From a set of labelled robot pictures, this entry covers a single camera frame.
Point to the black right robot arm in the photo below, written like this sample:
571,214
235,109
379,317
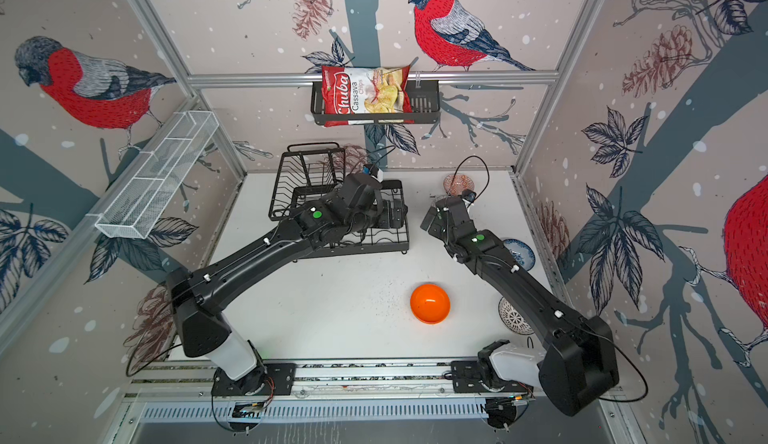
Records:
580,363

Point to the red patterned bowl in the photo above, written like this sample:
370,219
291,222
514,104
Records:
460,185

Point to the black wire dish rack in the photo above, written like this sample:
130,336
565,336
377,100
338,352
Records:
307,171

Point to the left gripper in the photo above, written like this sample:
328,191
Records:
387,220

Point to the blue white floral bowl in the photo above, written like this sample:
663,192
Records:
522,253

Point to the orange plastic bowl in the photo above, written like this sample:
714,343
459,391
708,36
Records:
430,304

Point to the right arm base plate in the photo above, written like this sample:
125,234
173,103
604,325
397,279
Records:
470,377

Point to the red cassava chips bag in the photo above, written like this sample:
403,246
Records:
348,91

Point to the aluminium front rail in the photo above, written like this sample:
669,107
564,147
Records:
302,379

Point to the white mesh wall shelf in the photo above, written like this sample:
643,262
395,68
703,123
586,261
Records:
162,168

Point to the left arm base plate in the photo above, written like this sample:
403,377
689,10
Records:
267,379

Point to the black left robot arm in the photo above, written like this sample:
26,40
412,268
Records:
198,299

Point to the black wall basket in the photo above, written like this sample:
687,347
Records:
424,99

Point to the white lattice patterned bowl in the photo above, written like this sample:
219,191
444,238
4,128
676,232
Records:
512,319

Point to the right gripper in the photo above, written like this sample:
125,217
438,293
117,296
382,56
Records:
435,229

